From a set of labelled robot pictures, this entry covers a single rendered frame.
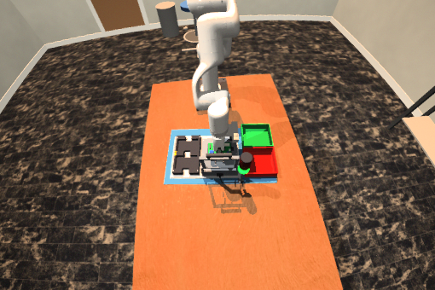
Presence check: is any green circuit board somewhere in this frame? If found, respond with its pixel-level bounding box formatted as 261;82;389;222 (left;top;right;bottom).
208;142;231;154

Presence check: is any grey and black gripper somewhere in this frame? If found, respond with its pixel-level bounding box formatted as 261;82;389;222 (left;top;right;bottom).
212;136;225;154

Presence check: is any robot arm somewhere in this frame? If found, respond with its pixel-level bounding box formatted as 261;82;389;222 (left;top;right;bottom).
187;0;240;142

